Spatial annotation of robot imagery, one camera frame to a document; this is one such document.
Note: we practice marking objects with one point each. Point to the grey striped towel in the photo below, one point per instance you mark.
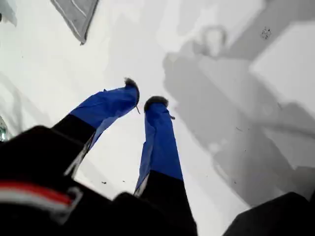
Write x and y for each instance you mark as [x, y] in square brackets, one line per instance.
[78, 17]

